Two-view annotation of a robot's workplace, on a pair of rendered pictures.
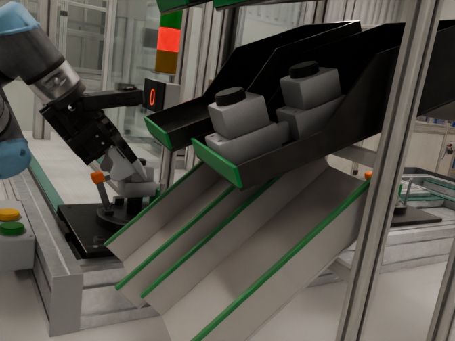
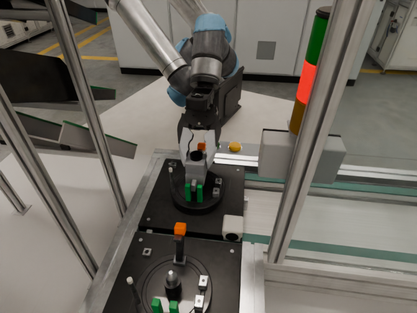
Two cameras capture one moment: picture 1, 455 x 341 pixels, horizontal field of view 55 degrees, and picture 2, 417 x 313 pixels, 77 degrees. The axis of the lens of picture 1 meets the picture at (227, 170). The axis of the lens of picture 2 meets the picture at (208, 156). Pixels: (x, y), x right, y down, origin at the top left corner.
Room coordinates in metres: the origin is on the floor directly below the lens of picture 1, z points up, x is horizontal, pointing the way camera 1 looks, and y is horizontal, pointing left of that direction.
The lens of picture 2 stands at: (1.15, -0.16, 1.47)
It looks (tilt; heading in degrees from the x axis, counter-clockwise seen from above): 40 degrees down; 131
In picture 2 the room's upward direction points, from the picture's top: straight up
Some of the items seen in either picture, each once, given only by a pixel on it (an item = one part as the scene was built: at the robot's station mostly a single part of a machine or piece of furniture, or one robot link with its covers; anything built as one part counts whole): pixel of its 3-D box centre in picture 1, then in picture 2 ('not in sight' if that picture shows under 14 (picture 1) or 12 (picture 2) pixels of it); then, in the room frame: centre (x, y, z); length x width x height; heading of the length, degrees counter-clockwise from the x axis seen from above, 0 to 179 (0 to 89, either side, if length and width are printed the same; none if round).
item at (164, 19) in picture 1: (171, 17); (332, 40); (1.05, 0.18, 1.38); 0.05 x 0.05 x 0.05
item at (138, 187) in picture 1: (141, 176); (195, 168); (0.83, 0.16, 1.06); 0.08 x 0.04 x 0.07; 123
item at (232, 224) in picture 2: not in sight; (232, 228); (0.96, 0.14, 0.97); 0.05 x 0.05 x 0.04; 33
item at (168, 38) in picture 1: (168, 40); (320, 81); (1.05, 0.18, 1.33); 0.05 x 0.05 x 0.05
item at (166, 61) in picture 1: (166, 61); (310, 115); (1.05, 0.18, 1.28); 0.05 x 0.05 x 0.05
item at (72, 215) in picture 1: (132, 226); (197, 194); (0.82, 0.17, 0.96); 0.24 x 0.24 x 0.02; 33
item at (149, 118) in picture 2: not in sight; (205, 121); (0.48, 0.60, 0.84); 0.90 x 0.70 x 0.03; 13
